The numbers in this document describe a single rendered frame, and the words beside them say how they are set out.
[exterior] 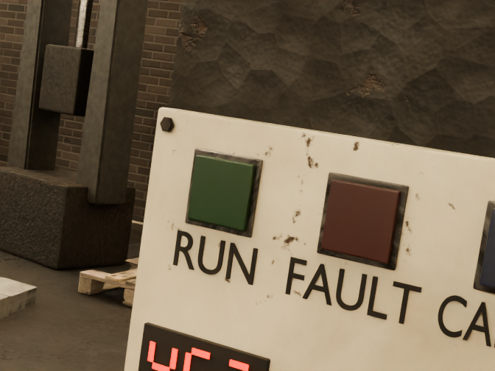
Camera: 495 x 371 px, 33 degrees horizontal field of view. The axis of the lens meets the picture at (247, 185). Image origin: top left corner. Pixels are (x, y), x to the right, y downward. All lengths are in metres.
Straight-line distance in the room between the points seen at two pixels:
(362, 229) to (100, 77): 5.16
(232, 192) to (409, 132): 0.10
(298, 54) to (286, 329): 0.15
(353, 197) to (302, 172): 0.03
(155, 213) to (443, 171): 0.17
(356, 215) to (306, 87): 0.08
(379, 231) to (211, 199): 0.10
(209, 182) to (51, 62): 5.47
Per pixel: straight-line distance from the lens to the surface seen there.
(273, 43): 0.47
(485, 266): 0.40
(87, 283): 5.04
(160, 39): 7.75
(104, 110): 5.50
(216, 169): 0.45
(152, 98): 7.74
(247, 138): 0.45
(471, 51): 0.43
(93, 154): 5.56
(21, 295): 4.62
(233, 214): 0.45
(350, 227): 0.42
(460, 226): 0.41
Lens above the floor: 1.25
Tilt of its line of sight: 6 degrees down
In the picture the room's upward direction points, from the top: 8 degrees clockwise
